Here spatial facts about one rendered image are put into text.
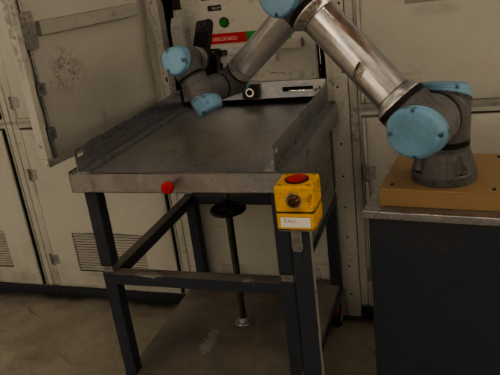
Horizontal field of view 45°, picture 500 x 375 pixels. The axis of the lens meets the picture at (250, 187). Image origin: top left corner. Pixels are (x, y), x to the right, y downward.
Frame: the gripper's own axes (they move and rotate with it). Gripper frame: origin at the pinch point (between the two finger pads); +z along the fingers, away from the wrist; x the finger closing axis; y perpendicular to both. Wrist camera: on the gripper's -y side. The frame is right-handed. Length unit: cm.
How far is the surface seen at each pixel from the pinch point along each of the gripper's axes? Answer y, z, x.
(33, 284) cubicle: 97, 38, -117
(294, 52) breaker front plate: 1.0, 26.3, 16.5
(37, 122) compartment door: 16, -38, -42
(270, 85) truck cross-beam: 11.9, 26.9, 7.1
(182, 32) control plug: -8.1, 13.6, -18.9
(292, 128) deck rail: 21.7, -23.6, 27.7
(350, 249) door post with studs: 74, 34, 32
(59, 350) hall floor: 108, 2, -77
